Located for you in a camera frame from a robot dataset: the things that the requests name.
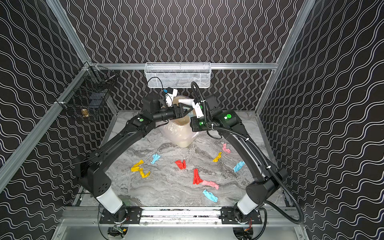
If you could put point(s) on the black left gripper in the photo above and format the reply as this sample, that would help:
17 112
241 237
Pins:
178 111

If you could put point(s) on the aluminium left frame bar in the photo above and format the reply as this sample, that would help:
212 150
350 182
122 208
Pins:
16 160

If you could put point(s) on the light blue paper scrap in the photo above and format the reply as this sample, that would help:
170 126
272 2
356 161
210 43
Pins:
155 157

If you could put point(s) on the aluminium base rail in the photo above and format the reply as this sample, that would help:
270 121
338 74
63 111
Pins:
216 217

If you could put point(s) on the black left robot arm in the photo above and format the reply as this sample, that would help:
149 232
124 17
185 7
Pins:
91 169

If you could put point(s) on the aluminium right frame post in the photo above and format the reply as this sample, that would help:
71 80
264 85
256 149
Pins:
288 46

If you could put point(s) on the white wire mesh basket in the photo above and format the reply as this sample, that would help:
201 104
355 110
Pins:
178 74

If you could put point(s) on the cream plastic waste bin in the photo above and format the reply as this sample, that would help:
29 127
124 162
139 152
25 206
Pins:
181 135

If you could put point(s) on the red paper scrap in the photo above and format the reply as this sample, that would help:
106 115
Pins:
181 164
197 179

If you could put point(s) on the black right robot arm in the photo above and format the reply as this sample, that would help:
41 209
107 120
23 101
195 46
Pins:
229 126

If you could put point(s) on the aluminium corner frame post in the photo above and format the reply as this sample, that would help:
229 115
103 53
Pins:
65 23

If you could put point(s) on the pink paper scrap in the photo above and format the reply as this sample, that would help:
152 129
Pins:
211 184
226 149

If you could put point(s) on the aluminium rear frame bar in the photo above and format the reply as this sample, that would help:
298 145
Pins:
240 66

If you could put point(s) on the aluminium frame bar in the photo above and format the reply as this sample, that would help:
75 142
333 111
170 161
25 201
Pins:
240 66
16 160

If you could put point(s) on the yellow paper scrap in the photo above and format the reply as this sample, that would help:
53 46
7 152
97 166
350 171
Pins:
218 157
137 167
143 174

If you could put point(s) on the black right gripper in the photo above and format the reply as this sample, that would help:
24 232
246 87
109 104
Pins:
194 123

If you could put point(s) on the black wire basket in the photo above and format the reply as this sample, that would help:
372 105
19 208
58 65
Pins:
87 101

